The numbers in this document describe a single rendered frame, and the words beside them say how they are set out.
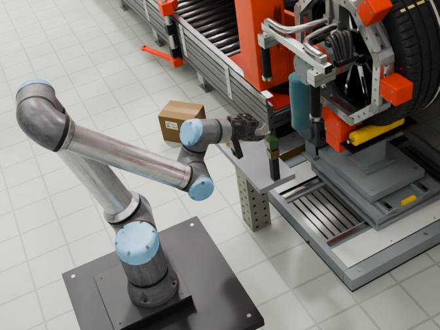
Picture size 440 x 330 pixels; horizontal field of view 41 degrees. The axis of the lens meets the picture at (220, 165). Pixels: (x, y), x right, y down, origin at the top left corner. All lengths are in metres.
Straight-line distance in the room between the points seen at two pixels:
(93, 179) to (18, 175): 1.56
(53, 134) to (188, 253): 0.87
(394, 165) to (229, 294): 1.04
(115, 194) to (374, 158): 1.24
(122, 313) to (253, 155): 0.86
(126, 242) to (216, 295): 0.41
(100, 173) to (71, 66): 2.46
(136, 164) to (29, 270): 1.26
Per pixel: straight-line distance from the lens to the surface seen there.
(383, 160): 2.81
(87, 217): 3.11
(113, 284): 2.31
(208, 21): 4.04
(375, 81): 2.19
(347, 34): 2.13
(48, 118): 1.77
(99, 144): 1.81
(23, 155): 3.69
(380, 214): 2.69
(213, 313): 2.19
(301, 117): 2.54
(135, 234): 2.06
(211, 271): 2.31
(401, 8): 2.17
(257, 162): 2.49
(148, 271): 2.08
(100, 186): 2.05
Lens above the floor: 2.07
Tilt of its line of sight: 40 degrees down
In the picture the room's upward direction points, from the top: 10 degrees counter-clockwise
